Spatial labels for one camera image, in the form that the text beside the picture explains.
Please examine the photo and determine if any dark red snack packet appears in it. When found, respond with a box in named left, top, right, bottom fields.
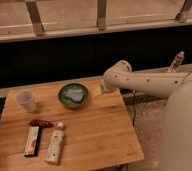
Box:
left=29, top=119, right=53, bottom=128

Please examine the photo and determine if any white plastic bottle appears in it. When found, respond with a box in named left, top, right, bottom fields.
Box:
left=45, top=122, right=65, bottom=165

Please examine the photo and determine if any green ceramic bowl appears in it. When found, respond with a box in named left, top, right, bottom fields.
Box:
left=58, top=83, right=89, bottom=108

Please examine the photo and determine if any left metal railing post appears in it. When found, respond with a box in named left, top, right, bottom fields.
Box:
left=25, top=0, right=45, bottom=36

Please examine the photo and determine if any middle metal railing post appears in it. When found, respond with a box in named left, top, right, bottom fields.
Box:
left=97, top=0, right=107, bottom=30

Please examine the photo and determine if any metal railing post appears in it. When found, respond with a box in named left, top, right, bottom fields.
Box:
left=175, top=0, right=192, bottom=23
left=97, top=0, right=107, bottom=30
left=25, top=0, right=45, bottom=36

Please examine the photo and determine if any clear bottle on ledge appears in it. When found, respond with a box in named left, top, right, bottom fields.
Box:
left=168, top=51, right=184, bottom=72

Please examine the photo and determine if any blue sponge in bowl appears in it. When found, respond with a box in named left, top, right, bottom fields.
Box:
left=64, top=89, right=85, bottom=103

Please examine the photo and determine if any right metal railing post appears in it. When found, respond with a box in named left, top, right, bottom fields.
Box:
left=175, top=0, right=192, bottom=23

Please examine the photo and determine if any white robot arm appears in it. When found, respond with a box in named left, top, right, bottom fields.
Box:
left=101, top=60, right=192, bottom=171

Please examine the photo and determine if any translucent plastic cup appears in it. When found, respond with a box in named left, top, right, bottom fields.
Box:
left=16, top=91, right=36, bottom=112

